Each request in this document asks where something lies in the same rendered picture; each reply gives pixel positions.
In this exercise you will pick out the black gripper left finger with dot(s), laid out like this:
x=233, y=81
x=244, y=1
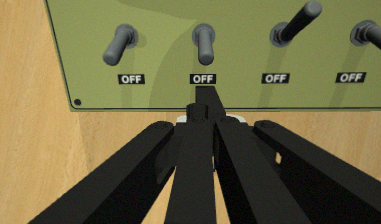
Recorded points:
x=124, y=187

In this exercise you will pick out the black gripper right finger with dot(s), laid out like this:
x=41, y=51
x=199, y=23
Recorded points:
x=328, y=189

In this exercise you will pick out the olive green switch panel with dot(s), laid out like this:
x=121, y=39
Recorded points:
x=255, y=61

